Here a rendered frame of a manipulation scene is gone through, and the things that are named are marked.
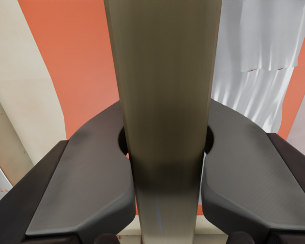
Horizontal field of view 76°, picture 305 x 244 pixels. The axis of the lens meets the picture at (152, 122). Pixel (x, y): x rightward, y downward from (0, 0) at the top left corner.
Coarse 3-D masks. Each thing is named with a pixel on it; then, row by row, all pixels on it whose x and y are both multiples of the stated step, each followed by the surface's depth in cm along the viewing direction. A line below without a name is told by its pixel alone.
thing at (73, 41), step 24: (24, 0) 14; (48, 0) 13; (72, 0) 13; (96, 0) 13; (48, 24) 14; (72, 24) 14; (96, 24) 14; (48, 48) 15; (72, 48) 15; (96, 48) 15; (48, 72) 16; (72, 72) 16; (96, 72) 16
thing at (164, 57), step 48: (144, 0) 4; (192, 0) 4; (144, 48) 5; (192, 48) 5; (144, 96) 6; (192, 96) 6; (144, 144) 7; (192, 144) 7; (144, 192) 8; (192, 192) 8; (144, 240) 11; (192, 240) 11
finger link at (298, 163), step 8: (272, 136) 8; (280, 144) 7; (288, 144) 7; (280, 152) 7; (288, 152) 7; (296, 152) 7; (288, 160) 6; (296, 160) 6; (304, 160) 6; (296, 168) 6; (304, 168) 6; (296, 176) 6; (304, 176) 6; (304, 184) 6; (272, 232) 5; (280, 232) 5; (288, 232) 5; (272, 240) 5; (280, 240) 4; (288, 240) 4; (296, 240) 4; (304, 240) 4
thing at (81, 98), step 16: (64, 80) 17; (80, 80) 17; (96, 80) 17; (112, 80) 17; (304, 80) 16; (64, 96) 17; (80, 96) 17; (96, 96) 17; (112, 96) 17; (288, 96) 17; (304, 96) 17; (64, 112) 18; (80, 112) 18; (96, 112) 18; (288, 112) 18; (304, 112) 18; (288, 128) 19; (304, 128) 19; (304, 144) 20
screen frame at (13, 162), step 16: (0, 112) 18; (0, 128) 18; (0, 144) 18; (16, 144) 20; (0, 160) 18; (16, 160) 20; (0, 176) 18; (16, 176) 20; (0, 192) 19; (128, 240) 30; (208, 240) 29; (224, 240) 29
